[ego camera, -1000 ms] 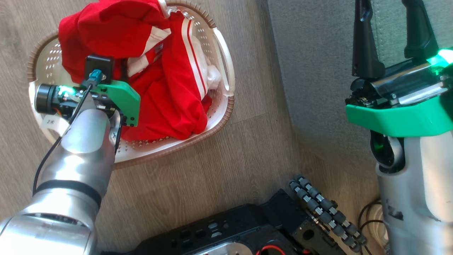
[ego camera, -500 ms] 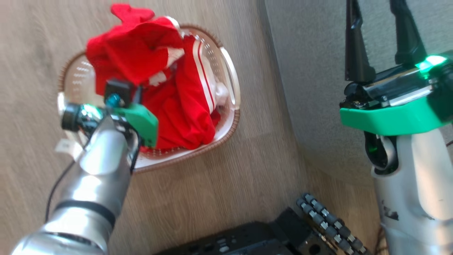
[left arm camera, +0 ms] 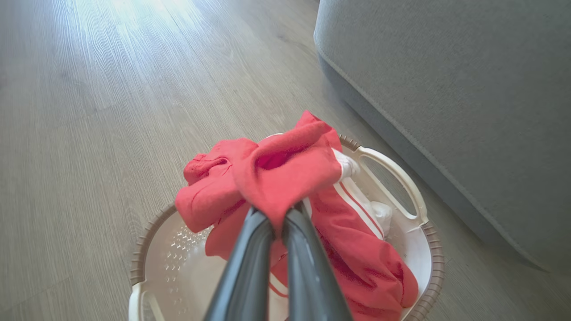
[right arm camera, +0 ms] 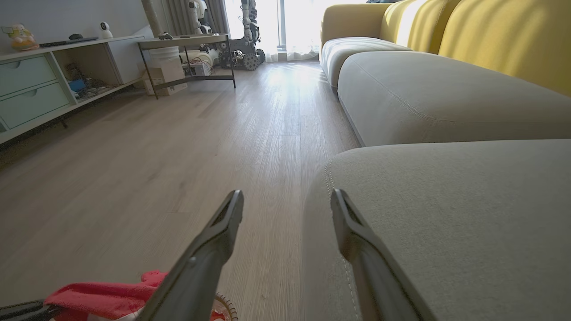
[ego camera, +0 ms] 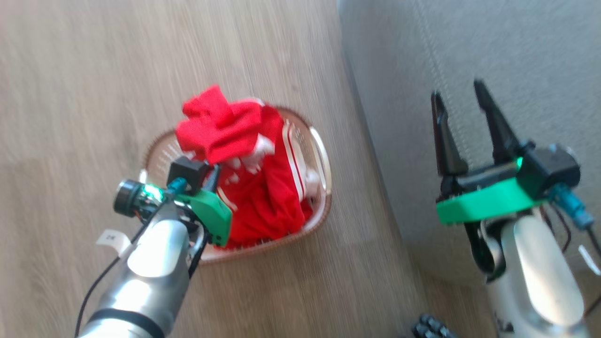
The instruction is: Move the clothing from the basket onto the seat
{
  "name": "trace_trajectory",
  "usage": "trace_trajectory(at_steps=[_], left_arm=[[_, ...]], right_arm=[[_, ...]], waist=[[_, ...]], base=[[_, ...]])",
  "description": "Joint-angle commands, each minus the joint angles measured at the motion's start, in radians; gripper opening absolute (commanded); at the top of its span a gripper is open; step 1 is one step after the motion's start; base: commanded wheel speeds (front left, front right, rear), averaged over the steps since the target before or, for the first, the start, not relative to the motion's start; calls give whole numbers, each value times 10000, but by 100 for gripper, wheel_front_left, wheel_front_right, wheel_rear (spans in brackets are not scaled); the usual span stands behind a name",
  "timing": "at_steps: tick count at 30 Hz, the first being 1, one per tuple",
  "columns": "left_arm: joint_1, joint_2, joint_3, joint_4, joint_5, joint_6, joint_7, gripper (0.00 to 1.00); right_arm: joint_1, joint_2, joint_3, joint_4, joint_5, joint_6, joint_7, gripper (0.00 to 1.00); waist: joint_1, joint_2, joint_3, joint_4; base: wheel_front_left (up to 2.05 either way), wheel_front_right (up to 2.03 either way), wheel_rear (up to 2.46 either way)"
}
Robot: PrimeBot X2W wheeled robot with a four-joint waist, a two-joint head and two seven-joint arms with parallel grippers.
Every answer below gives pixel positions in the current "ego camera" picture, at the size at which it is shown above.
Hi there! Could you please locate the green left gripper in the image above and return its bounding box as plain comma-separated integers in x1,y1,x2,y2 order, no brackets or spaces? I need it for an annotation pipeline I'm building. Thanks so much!
175,164,233,248

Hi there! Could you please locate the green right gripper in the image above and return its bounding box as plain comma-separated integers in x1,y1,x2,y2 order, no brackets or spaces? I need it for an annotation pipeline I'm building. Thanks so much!
431,79,549,226

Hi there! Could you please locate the red garment with white trim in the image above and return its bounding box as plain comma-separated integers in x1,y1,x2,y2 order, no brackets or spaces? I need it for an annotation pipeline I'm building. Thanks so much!
175,84,314,249

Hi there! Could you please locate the cream basket with brown rim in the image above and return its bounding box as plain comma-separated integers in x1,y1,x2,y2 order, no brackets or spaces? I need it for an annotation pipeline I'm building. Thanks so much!
141,106,333,264

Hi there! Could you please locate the grey fabric sofa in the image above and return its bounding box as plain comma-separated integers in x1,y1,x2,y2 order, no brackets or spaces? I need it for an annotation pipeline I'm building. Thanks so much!
337,0,601,287

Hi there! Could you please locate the white paper label tag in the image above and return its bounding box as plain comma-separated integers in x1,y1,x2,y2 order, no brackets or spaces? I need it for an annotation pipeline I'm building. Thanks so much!
96,229,131,257

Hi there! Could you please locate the teal-plug right camera cable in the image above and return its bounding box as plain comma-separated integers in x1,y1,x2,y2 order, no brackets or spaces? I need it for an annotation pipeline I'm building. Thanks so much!
548,183,601,261

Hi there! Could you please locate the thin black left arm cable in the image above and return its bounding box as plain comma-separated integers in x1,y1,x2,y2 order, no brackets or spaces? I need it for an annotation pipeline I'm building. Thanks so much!
74,224,151,338

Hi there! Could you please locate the white tag on right cable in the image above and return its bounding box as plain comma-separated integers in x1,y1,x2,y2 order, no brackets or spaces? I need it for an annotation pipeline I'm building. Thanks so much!
578,244,601,276

